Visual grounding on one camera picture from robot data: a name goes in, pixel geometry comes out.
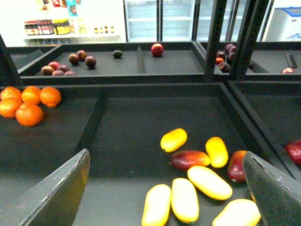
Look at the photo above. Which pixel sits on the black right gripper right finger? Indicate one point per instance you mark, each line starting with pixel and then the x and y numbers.
pixel 277 195

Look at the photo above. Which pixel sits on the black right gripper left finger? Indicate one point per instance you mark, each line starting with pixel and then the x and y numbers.
pixel 55 200

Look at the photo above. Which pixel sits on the yellow mango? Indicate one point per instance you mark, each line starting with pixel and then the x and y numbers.
pixel 184 201
pixel 239 212
pixel 217 152
pixel 157 206
pixel 209 183
pixel 173 140

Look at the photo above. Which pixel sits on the red mango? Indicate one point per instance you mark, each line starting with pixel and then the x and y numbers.
pixel 235 169
pixel 184 160

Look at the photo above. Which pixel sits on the green avocado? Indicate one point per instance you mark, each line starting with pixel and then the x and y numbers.
pixel 117 54

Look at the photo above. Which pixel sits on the white chest freezer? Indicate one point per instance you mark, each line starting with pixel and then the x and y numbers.
pixel 284 25

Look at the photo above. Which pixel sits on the white product shelf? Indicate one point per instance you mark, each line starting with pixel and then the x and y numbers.
pixel 53 22

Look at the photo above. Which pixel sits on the red apple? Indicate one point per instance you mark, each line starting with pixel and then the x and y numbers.
pixel 157 50

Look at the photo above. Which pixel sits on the glass door refrigerator cabinet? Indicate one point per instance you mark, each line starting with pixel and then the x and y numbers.
pixel 168 20

